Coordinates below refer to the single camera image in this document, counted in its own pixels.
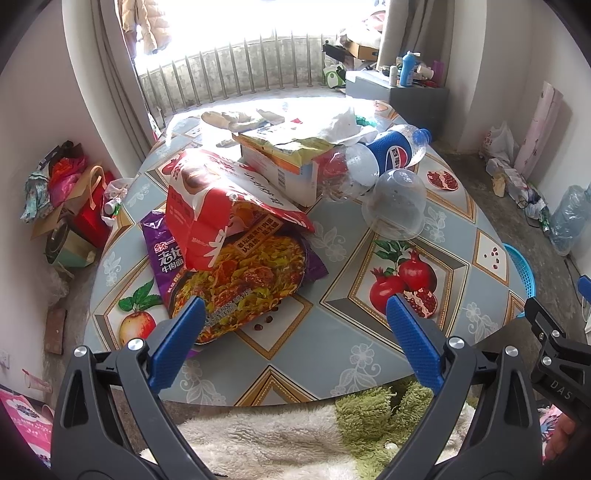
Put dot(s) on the white crumpled plastic bag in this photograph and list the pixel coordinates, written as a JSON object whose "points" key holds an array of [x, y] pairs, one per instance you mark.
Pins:
{"points": [[342, 129]]}

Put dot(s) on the yellow green snack bag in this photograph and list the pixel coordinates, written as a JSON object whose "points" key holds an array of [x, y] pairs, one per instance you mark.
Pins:
{"points": [[292, 156]]}

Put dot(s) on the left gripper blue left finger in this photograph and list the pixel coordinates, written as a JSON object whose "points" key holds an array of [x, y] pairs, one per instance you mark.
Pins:
{"points": [[170, 343]]}

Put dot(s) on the red gift bag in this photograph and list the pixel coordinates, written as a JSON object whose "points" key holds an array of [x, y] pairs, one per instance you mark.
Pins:
{"points": [[87, 222]]}

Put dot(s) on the grey storage cabinet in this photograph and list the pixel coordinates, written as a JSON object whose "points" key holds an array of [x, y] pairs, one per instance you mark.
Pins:
{"points": [[424, 107]]}

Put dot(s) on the green fluffy blanket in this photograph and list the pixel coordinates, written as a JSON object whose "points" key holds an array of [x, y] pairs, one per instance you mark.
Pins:
{"points": [[375, 424]]}

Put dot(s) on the blue detergent bottle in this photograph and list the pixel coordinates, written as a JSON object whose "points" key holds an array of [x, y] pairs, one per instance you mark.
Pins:
{"points": [[409, 61]]}

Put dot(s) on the blue plastic trash basket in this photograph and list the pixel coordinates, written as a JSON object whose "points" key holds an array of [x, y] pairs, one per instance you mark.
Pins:
{"points": [[524, 270]]}

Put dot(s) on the right hand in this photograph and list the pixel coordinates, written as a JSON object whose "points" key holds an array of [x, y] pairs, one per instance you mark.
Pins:
{"points": [[565, 427]]}

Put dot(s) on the purple noodle snack bag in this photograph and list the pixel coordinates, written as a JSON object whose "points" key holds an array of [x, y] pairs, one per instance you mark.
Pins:
{"points": [[254, 271]]}

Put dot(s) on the white plastic bag by wall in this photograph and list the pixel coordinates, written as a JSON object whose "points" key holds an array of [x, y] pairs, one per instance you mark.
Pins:
{"points": [[499, 143]]}

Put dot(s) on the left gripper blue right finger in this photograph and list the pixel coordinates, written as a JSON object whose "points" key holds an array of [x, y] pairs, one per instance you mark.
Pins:
{"points": [[419, 350]]}

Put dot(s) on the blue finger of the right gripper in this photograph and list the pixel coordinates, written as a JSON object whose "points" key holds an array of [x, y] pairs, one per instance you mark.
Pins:
{"points": [[584, 288]]}

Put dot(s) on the red white snack bag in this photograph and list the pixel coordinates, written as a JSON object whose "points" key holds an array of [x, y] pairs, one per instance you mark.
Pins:
{"points": [[210, 198]]}

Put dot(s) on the empty water jug on floor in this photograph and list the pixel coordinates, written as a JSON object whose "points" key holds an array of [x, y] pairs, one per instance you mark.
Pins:
{"points": [[570, 219]]}

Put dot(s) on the clear plastic cup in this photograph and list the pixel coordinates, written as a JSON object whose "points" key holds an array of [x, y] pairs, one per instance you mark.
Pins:
{"points": [[395, 208]]}

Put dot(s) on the beige puffer jacket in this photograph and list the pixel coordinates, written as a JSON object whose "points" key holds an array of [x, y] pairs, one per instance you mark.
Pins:
{"points": [[145, 22]]}

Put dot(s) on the blue white medicine box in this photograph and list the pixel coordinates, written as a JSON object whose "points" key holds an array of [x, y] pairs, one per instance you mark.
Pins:
{"points": [[299, 184]]}

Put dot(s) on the pepsi plastic bottle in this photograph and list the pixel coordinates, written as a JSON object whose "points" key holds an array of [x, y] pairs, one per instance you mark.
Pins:
{"points": [[401, 146]]}

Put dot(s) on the pink rolled mat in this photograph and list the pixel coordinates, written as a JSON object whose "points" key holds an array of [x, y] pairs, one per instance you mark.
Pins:
{"points": [[541, 126]]}

